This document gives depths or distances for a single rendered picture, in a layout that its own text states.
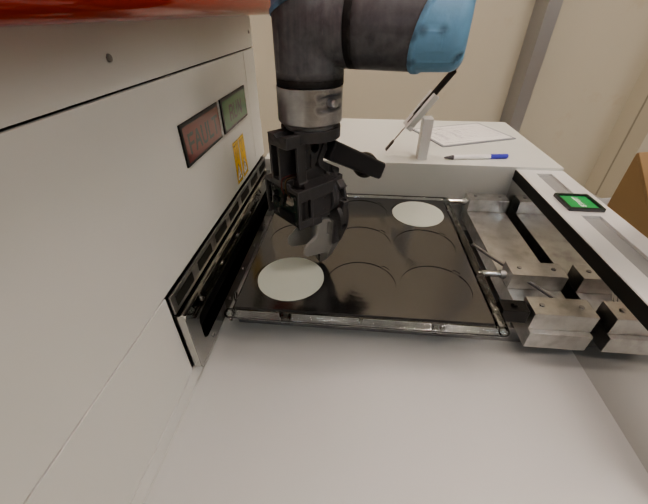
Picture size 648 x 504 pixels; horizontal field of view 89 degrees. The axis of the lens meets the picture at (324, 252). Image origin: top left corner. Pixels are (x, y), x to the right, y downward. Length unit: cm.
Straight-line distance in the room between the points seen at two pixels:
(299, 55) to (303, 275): 29
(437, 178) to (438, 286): 32
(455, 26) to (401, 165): 44
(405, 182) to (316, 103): 42
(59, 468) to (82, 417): 3
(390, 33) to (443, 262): 34
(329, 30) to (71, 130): 23
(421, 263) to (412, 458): 27
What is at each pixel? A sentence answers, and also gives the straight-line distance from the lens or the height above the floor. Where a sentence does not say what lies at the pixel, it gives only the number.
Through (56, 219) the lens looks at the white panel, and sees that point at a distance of 28.
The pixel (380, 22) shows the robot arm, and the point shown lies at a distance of 35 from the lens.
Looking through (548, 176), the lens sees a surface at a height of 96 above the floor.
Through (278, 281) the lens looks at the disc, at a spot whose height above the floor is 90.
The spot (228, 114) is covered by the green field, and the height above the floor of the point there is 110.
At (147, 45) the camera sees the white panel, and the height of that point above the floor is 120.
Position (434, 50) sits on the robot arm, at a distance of 35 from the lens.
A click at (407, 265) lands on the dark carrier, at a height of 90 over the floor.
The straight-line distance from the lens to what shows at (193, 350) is 46.
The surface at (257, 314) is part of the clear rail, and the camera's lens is 45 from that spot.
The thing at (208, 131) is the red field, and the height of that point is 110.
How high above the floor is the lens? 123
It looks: 36 degrees down
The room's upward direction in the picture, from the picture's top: straight up
